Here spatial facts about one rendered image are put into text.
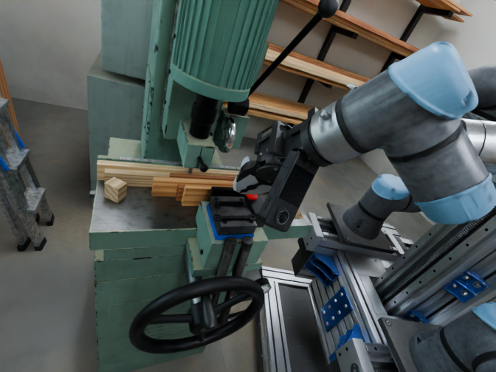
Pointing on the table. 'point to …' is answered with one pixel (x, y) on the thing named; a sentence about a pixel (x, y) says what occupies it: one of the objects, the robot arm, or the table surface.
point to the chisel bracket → (193, 147)
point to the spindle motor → (221, 46)
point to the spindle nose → (203, 116)
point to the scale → (172, 162)
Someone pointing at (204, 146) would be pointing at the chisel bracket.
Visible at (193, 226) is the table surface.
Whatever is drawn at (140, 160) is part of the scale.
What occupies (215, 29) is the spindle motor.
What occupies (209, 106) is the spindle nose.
